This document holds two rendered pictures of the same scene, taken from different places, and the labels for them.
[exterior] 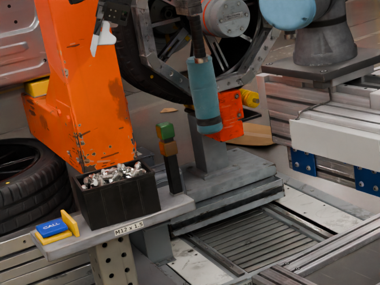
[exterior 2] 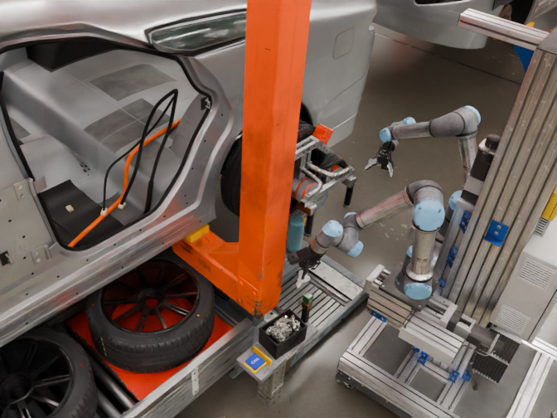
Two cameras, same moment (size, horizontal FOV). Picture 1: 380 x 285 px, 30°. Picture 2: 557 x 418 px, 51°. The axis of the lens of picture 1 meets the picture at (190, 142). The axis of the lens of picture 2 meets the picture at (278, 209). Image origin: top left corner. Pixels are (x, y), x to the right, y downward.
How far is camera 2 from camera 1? 2.01 m
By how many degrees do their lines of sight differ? 33
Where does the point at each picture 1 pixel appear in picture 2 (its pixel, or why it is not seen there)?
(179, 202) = (311, 331)
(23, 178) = (205, 310)
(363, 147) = (443, 356)
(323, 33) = not seen: hidden behind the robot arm
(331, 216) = (340, 281)
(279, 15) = (414, 295)
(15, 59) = (186, 226)
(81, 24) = (273, 251)
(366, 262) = (388, 342)
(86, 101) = (267, 285)
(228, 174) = not seen: hidden behind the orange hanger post
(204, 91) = (298, 239)
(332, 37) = not seen: hidden behind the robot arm
